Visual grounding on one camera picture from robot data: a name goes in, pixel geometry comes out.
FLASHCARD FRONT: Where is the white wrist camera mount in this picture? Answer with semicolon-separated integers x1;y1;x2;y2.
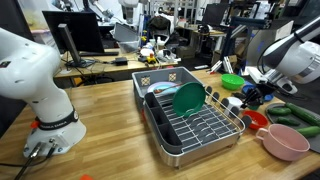
246;65;299;95

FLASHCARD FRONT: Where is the dark green plastic cup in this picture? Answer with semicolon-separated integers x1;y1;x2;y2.
248;103;262;112

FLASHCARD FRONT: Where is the small dark green cucumber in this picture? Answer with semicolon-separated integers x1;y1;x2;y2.
276;116;302;127

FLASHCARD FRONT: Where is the silver panel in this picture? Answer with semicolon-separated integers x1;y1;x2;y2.
246;20;295;68

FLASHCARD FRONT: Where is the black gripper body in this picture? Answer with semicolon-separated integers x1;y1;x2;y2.
253;83;275;99

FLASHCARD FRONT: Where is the dark green plate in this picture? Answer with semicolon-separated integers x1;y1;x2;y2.
172;81;208;118

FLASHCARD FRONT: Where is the grey wire dish rack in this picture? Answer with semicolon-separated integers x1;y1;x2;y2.
143;81;248;167

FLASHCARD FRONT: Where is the black computer monitor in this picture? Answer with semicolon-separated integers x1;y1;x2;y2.
42;10;106;69

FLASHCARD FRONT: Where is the wooden desk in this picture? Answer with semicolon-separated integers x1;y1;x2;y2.
54;49;183;80

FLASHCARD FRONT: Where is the pale plate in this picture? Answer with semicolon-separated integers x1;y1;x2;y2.
146;81;183;98

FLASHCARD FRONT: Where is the blue metal frame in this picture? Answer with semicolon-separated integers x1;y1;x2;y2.
221;15;273;73

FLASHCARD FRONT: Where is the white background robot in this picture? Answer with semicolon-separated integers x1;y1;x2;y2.
118;0;141;25

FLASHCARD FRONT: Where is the small red bowl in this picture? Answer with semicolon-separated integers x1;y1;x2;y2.
241;109;269;131

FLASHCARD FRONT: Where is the bright green bowl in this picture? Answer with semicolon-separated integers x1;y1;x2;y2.
220;73;246;91

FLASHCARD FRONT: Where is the pink bowl with handle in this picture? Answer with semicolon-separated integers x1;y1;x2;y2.
255;123;311;162

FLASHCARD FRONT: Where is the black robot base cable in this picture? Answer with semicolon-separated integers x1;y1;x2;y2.
13;142;45;180
0;143;58;168

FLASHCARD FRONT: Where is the dark background monitor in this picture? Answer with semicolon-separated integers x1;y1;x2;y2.
201;3;230;28

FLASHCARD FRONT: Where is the round grey tray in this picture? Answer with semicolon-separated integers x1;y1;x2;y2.
265;102;320;154

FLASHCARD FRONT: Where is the grey plastic tub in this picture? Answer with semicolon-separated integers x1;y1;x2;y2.
131;66;206;112

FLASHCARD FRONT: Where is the white mug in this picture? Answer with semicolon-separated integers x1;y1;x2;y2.
224;96;244;116

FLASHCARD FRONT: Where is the aluminium rail stand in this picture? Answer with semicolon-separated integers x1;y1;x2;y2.
206;55;236;75

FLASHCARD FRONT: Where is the clear bin with grey lid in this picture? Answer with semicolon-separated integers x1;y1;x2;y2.
112;22;142;54

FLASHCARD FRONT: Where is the black power brick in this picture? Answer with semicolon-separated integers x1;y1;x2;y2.
114;56;130;66

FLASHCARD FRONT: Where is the white headset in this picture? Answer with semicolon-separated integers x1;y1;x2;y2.
156;48;178;63

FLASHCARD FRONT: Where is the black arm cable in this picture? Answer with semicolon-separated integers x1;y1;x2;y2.
255;31;311;101

